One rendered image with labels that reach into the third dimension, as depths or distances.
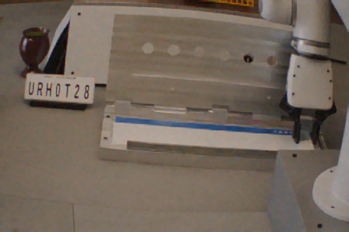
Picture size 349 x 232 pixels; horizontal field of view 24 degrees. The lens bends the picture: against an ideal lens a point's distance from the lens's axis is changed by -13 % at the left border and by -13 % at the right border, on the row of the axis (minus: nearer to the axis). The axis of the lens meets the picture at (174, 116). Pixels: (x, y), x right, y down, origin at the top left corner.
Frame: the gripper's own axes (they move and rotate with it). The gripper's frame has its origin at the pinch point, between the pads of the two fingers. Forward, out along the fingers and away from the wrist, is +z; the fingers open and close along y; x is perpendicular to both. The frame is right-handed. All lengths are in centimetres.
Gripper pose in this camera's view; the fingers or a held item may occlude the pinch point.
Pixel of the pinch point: (305, 132)
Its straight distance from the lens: 167.1
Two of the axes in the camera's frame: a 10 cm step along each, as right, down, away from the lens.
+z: -0.8, 9.8, 1.6
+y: 10.0, 0.8, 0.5
